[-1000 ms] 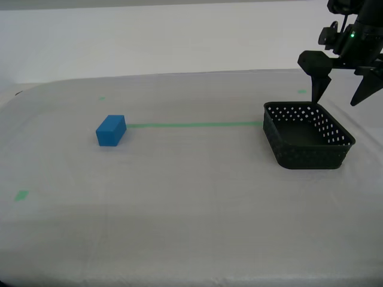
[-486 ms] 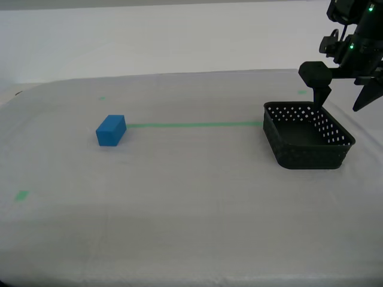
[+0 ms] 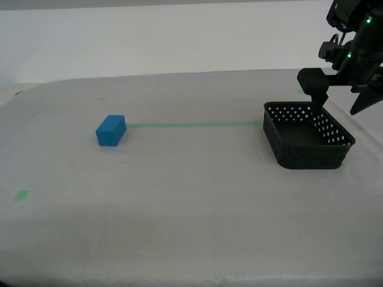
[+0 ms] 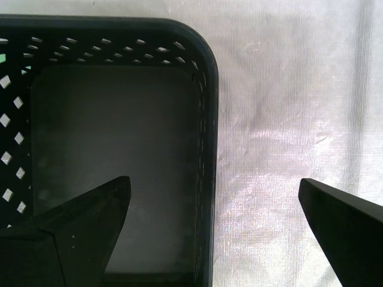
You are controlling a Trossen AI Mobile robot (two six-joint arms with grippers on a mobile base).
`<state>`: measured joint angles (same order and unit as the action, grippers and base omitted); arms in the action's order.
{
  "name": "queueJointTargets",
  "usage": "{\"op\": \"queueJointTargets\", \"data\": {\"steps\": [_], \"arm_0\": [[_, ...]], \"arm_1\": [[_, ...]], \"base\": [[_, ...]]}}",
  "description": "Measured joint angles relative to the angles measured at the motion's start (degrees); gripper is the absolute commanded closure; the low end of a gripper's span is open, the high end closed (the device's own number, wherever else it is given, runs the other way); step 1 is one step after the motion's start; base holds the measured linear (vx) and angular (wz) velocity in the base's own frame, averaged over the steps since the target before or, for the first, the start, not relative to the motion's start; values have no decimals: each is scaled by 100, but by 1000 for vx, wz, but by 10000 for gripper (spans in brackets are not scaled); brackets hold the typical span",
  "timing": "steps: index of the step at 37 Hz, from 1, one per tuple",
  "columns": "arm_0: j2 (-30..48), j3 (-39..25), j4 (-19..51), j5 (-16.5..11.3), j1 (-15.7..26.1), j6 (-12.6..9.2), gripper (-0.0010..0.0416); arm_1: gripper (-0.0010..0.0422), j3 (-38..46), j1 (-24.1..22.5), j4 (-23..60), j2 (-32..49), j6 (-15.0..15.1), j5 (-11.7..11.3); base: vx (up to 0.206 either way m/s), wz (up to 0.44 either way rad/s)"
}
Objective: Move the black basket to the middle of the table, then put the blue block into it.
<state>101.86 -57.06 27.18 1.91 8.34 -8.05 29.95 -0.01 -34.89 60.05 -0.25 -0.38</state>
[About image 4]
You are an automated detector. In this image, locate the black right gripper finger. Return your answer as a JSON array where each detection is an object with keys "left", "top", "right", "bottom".
[
  {"left": 299, "top": 178, "right": 383, "bottom": 287},
  {"left": 0, "top": 176, "right": 132, "bottom": 287}
]

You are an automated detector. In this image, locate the black perforated plastic basket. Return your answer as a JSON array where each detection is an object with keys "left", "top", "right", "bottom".
[{"left": 0, "top": 14, "right": 220, "bottom": 287}]

